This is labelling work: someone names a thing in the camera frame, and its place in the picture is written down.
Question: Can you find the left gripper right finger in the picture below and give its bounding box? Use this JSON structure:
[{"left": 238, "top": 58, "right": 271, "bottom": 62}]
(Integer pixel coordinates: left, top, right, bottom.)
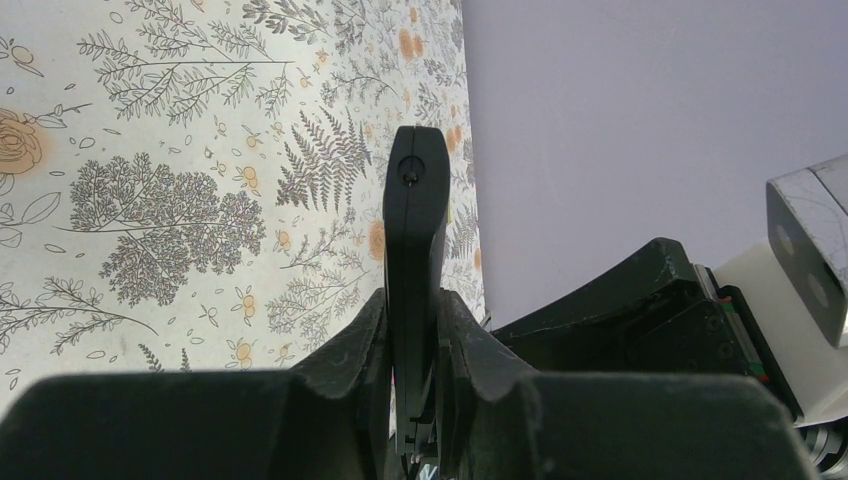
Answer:
[{"left": 438, "top": 290, "right": 819, "bottom": 479}]

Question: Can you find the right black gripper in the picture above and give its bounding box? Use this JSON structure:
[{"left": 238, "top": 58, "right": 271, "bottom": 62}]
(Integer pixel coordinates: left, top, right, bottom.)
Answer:
[{"left": 493, "top": 237, "right": 803, "bottom": 421}]

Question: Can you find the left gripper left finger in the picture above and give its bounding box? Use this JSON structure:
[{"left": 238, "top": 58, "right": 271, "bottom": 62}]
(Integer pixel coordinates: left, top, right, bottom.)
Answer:
[{"left": 1, "top": 290, "right": 389, "bottom": 479}]

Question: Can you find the floral patterned mat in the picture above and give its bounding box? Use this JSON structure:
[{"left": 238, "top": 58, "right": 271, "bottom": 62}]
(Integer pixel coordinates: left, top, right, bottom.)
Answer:
[{"left": 1, "top": 0, "right": 486, "bottom": 407}]

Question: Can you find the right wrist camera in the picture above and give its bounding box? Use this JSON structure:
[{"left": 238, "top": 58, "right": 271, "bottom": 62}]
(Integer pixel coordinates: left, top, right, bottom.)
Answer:
[{"left": 715, "top": 155, "right": 847, "bottom": 426}]

